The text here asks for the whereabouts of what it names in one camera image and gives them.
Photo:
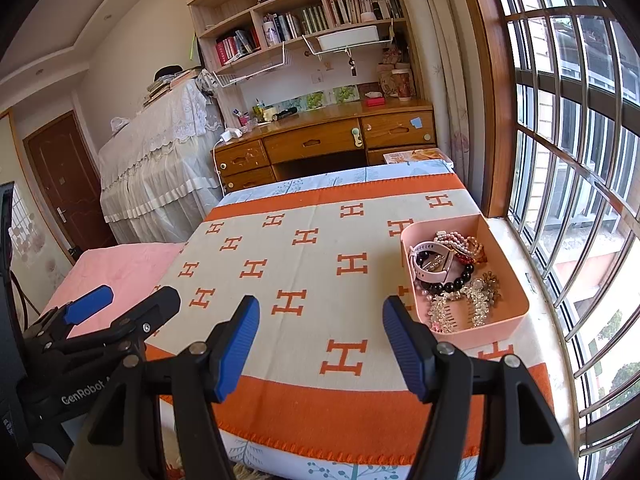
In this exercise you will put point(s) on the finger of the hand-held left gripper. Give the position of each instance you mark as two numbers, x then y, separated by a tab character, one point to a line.
87	305
150	310

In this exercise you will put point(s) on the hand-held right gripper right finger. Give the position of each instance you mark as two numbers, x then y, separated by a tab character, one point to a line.
404	352

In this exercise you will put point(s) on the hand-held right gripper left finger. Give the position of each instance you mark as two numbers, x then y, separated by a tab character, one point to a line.
239	350

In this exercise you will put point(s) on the pale pink wristwatch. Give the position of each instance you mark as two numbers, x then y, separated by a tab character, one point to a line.
417	265

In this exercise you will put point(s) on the pink jewelry tray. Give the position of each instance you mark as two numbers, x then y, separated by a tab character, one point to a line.
500	330

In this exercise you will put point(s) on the rhinestone hair clip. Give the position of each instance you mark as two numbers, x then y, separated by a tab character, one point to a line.
487	287

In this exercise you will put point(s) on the pink fleece blanket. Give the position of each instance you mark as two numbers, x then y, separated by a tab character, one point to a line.
125	270

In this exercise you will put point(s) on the silver rhinestone hair comb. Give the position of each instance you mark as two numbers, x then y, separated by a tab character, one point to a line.
450	315

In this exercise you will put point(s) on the black stand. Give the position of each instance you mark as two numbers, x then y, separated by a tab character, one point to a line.
7	310

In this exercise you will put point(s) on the orange letter-print blanket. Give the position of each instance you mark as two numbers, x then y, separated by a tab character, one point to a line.
300	270

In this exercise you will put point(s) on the brown wooden door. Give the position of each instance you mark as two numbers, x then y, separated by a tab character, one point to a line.
65	180

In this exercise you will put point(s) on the white lace-covered piano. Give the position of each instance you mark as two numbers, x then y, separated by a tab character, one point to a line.
160	160

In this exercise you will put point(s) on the white charger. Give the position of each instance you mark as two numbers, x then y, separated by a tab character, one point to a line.
231	135

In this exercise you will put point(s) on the orange book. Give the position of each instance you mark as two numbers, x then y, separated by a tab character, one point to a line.
415	156

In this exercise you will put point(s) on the pink pen holder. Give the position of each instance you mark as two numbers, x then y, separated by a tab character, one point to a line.
244	120

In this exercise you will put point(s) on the green drawer safety lock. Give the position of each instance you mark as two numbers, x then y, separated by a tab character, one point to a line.
356	137

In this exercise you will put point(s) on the stack of old books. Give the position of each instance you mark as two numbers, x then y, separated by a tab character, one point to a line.
165	90

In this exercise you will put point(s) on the black hat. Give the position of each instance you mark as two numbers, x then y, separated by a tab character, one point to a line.
167	72

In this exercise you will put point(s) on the black flashlight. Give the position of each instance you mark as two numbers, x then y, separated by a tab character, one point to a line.
285	113

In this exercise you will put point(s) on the wooden desk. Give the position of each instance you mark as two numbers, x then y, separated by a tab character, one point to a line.
320	120

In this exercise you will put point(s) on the small red box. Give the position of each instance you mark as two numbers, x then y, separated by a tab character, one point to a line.
375	102

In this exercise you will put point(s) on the metal window grille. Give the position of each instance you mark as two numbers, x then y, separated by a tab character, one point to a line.
575	160

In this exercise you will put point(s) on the green picture strip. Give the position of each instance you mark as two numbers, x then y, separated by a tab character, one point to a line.
330	97

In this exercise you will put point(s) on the red and white cup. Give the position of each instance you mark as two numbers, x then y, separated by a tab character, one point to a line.
401	84

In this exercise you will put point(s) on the pale floral curtain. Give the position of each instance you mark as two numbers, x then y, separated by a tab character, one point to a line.
445	85

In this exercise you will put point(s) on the floral canister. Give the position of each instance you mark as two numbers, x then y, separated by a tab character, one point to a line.
385	82

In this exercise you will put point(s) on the row of red books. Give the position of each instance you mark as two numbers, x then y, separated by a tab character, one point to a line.
235	47

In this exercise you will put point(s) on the hanging keys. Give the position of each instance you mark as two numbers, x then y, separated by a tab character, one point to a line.
353	67

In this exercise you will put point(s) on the wooden bookshelf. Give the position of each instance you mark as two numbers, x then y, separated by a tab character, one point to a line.
230	20

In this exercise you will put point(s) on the white plastic container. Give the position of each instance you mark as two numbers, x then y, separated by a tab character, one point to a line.
347	38

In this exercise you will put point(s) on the row of mixed books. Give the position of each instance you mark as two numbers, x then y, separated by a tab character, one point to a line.
300	22

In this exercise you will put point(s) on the row of pale books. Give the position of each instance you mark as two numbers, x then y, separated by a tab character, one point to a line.
360	7

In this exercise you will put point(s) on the wooden window frame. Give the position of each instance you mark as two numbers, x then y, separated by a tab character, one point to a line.
487	110

